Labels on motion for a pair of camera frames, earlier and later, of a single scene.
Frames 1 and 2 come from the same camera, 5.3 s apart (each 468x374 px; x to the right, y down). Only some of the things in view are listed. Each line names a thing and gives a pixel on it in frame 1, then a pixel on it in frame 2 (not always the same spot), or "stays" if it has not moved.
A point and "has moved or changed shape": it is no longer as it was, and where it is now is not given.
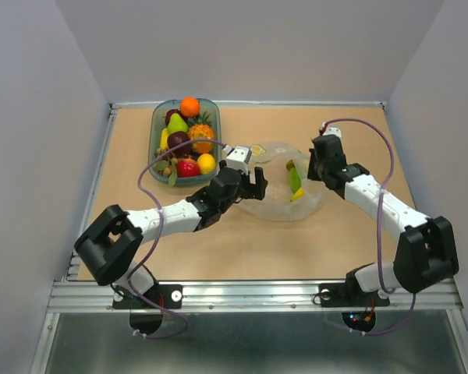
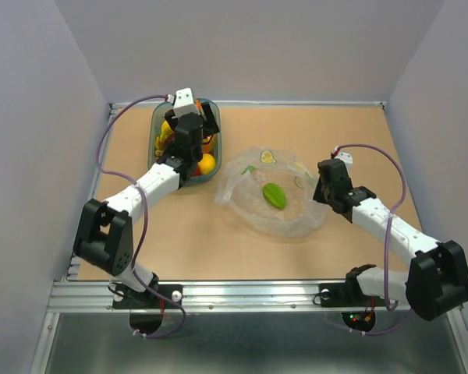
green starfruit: (295, 176) to (274, 195)
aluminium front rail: (250, 296) stays
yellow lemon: (207, 163) stays
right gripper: (311, 173) to (318, 195)
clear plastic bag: (272, 157) has moved or changed shape
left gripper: (255, 191) to (210, 125)
